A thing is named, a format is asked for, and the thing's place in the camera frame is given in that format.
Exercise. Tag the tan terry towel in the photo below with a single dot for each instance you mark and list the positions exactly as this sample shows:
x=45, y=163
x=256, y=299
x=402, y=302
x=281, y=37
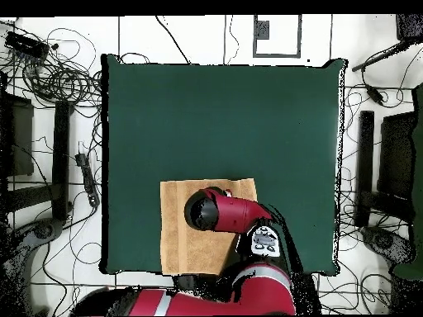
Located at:
x=185, y=247

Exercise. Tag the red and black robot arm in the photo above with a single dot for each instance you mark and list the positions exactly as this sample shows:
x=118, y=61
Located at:
x=231, y=214

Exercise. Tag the dark flat panel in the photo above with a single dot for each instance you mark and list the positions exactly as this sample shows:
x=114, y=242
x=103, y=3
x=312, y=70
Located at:
x=21, y=138
x=396, y=155

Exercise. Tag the dark green table cloth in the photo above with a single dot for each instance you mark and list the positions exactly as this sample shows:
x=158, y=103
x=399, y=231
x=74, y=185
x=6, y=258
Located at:
x=158, y=115

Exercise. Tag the black power strip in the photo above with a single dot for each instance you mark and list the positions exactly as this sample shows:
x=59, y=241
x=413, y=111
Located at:
x=87, y=180

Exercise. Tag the black stand bar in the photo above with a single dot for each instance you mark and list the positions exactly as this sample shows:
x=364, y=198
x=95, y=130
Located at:
x=61, y=158
x=365, y=168

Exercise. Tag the black stand crossbar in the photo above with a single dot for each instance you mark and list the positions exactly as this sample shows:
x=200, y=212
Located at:
x=33, y=196
x=386, y=204

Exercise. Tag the black floor equipment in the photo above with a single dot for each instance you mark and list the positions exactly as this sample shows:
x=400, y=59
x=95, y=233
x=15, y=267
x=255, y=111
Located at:
x=386, y=244
x=44, y=229

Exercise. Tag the black power adapter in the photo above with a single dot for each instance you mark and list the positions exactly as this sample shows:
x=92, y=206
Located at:
x=375, y=94

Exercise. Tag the dark green fabric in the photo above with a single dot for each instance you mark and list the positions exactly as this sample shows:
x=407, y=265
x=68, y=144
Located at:
x=417, y=198

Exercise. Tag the black rod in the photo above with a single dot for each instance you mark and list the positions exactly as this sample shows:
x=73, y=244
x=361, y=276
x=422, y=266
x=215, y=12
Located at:
x=380, y=56

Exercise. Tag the black electronics box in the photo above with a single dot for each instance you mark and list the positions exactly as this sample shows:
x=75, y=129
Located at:
x=26, y=44

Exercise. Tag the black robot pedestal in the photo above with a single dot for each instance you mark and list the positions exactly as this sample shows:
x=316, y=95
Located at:
x=191, y=284

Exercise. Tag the grey rectangular frame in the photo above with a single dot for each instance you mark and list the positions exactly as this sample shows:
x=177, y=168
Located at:
x=261, y=29

